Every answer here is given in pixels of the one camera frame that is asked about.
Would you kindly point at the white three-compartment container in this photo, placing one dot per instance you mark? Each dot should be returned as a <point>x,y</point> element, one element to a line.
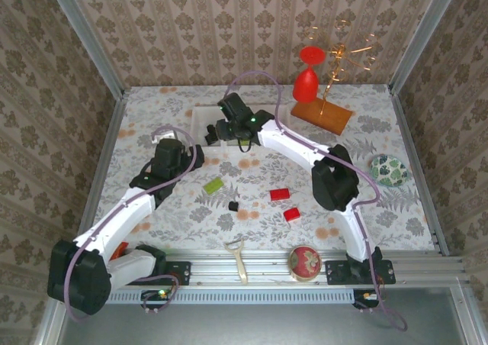
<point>200,123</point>

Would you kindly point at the green lego brick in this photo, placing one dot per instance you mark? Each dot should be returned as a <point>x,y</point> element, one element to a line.
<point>213,186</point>

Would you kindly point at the red lego brick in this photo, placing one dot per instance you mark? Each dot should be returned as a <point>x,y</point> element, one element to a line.
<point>279,194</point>
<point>292,214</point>

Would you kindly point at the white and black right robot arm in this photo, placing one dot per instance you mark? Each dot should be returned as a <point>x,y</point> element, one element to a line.
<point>289,142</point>

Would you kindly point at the red upturned goblet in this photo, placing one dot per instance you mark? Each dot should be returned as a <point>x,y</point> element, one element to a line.
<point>305,85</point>

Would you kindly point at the red crinkled packet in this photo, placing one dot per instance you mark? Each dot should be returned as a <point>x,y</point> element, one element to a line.
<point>122,248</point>

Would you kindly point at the orange wooden base board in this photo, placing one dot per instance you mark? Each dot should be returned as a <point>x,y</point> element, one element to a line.
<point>328,118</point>

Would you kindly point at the floral patterned table cover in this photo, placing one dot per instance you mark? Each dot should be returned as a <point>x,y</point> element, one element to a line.
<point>267,230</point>

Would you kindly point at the cream bottle opener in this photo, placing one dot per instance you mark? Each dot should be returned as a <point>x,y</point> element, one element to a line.
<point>241,268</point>

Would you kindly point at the round red floral tin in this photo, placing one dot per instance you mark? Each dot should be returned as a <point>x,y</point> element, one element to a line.
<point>305,263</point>

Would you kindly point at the green leaf patterned bowl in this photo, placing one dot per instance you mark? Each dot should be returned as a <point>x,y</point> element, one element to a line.
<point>389,169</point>

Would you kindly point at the grey metal sheet panel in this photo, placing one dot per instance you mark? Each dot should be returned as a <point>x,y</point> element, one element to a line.
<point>248,326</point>

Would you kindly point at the aluminium table side rail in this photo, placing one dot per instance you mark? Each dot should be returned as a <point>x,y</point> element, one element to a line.
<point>432,215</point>
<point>110,142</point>

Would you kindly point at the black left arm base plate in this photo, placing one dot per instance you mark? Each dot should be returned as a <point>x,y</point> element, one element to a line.
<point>179,272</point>

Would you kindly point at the aluminium mounting rail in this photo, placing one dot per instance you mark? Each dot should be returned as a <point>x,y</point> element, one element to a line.
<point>267,268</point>

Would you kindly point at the aluminium corner post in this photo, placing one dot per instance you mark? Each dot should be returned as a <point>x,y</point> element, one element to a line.
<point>427,36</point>
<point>84,36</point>

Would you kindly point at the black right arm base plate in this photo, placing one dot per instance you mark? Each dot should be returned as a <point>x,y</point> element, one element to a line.
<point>335,272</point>

